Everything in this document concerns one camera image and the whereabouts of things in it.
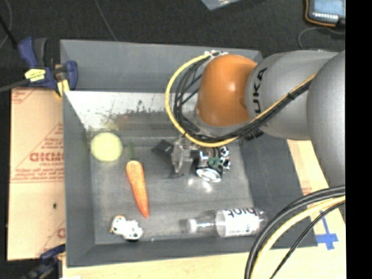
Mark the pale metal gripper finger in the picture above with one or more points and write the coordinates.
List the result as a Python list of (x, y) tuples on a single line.
[(188, 161), (177, 160)]

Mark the black flat rectangular object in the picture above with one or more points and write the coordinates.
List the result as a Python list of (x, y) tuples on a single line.
[(162, 149)]

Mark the grey metal bin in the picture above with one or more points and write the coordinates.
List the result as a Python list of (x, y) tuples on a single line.
[(180, 196)]

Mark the orange toy carrot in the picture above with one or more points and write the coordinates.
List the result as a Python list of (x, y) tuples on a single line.
[(138, 185)]

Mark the clear bottle with white label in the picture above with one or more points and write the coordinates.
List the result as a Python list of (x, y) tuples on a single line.
[(238, 222)]

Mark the yellow-green ball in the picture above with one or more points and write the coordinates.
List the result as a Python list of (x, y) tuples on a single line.
[(106, 147)]

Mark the white toy animal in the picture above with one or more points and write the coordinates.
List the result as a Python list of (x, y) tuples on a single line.
[(126, 228)]

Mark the brown cardboard board, red print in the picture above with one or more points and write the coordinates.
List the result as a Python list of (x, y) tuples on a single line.
[(35, 155)]

